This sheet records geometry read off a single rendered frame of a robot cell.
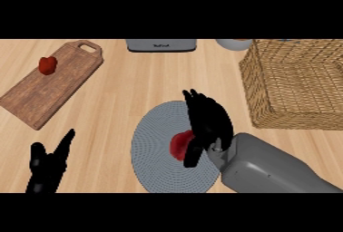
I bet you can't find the brown wooden cutting board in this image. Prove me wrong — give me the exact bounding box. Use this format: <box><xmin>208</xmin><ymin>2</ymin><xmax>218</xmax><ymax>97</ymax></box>
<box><xmin>0</xmin><ymin>39</ymin><xmax>104</xmax><ymax>131</ymax></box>

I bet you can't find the grey toaster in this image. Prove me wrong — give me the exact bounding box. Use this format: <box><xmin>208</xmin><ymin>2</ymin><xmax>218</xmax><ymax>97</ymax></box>
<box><xmin>124</xmin><ymin>38</ymin><xmax>197</xmax><ymax>53</ymax></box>

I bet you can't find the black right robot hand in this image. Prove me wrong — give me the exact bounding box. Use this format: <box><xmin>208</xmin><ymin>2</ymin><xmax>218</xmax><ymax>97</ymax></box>
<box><xmin>180</xmin><ymin>88</ymin><xmax>236</xmax><ymax>169</ymax></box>

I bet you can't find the brown wicker basket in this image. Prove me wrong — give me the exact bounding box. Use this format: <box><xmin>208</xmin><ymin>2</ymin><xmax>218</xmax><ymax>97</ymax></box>
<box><xmin>237</xmin><ymin>38</ymin><xmax>343</xmax><ymax>131</ymax></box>

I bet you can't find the red bell pepper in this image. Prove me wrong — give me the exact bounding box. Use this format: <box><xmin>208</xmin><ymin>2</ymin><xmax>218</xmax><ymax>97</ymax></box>
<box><xmin>36</xmin><ymin>56</ymin><xmax>58</xmax><ymax>76</ymax></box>

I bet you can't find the pale grey round bowl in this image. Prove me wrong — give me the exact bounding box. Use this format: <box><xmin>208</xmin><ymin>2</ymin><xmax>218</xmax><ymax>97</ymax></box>
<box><xmin>214</xmin><ymin>38</ymin><xmax>254</xmax><ymax>52</ymax></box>

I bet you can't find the round grey woven placemat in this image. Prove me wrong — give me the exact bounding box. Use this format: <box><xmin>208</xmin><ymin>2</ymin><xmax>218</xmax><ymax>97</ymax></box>
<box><xmin>129</xmin><ymin>101</ymin><xmax>223</xmax><ymax>194</ymax></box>

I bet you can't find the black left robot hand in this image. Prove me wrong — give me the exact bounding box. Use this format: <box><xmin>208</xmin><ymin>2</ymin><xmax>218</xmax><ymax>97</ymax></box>
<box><xmin>23</xmin><ymin>128</ymin><xmax>76</xmax><ymax>194</ymax></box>

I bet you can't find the red pear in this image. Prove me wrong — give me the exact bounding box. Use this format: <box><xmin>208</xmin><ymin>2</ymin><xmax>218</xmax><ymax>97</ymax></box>
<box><xmin>168</xmin><ymin>130</ymin><xmax>196</xmax><ymax>162</ymax></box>

